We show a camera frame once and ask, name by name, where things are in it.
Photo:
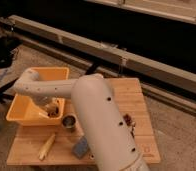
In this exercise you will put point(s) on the corn cob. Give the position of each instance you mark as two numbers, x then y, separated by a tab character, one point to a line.
46	147

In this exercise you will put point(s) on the wooden brush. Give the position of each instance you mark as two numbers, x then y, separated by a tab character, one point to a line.
52	110

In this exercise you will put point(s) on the yellow plastic tray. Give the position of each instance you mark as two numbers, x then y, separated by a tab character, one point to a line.
26	113

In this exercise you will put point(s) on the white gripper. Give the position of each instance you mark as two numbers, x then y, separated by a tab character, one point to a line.
43	101

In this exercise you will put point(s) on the blue grey sponge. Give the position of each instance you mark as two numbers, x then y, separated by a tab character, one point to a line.
80	148

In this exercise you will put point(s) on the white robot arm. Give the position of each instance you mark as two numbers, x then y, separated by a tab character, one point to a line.
105	129

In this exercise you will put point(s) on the long wooden beam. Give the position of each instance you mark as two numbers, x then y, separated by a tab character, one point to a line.
163	72

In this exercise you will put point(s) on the small metal cup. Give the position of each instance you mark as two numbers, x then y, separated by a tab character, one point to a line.
69	122

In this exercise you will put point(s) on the red grapes bunch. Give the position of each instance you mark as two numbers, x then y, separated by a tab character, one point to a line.
128	119

